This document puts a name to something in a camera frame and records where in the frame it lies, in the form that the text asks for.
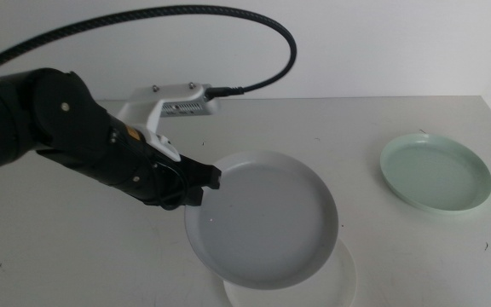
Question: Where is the white wrist camera with mount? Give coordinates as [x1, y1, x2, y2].
[116, 83, 222, 163]

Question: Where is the grey shallow plastic bowl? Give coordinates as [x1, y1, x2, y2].
[184, 149, 340, 291]

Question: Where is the white shallow plastic bowl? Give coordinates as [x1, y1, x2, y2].
[222, 237, 358, 307]

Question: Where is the pale green shallow plastic bowl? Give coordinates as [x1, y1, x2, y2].
[378, 132, 491, 214]

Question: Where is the black braided cable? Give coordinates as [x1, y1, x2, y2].
[0, 4, 298, 101]

